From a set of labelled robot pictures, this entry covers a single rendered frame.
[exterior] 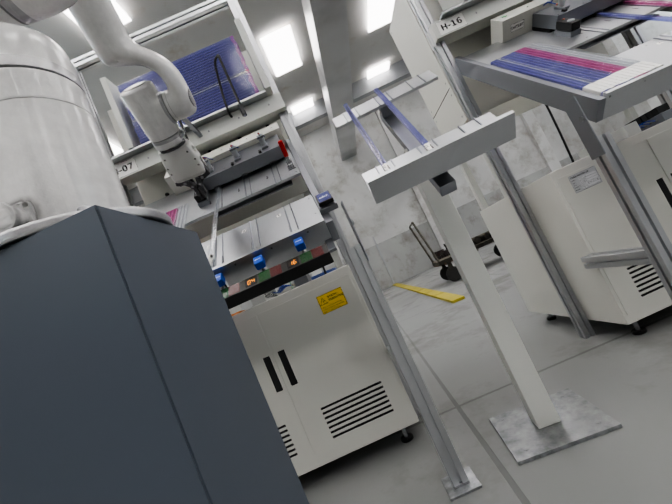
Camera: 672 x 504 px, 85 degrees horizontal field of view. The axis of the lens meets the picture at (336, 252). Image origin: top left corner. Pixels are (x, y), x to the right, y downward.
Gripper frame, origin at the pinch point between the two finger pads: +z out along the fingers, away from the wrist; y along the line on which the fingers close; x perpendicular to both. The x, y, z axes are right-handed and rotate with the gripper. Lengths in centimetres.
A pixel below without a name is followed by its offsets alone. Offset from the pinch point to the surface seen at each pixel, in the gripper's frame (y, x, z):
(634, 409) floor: -87, 75, 58
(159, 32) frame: 7, -87, -35
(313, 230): -28.9, 28.9, 7.8
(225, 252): -3.6, 21.5, 9.6
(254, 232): -12.4, 17.2, 9.6
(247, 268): -9.5, 30.5, 10.6
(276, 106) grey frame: -29, -49, -1
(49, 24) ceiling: 228, -526, -59
